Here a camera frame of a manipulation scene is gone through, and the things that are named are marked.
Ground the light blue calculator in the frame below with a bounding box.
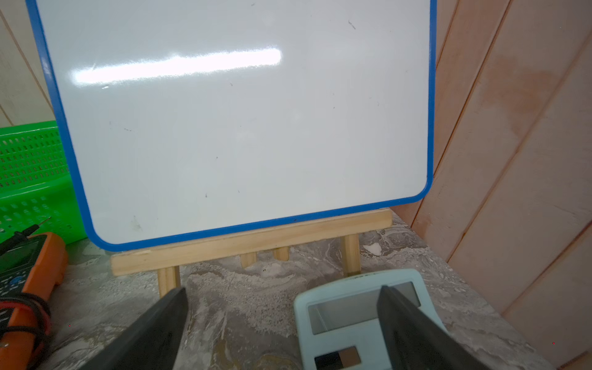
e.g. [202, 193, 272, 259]
[294, 269, 445, 369]

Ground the blue framed whiteboard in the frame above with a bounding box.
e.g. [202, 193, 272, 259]
[27, 1, 437, 252]

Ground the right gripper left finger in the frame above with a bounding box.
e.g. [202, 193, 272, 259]
[82, 288, 189, 369]

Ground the green plastic basket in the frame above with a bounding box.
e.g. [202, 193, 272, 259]
[1, 121, 86, 245]

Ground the orange Victor multimeter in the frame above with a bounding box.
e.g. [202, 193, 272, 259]
[1, 222, 68, 369]

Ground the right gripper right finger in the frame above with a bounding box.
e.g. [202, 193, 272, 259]
[377, 286, 487, 370]

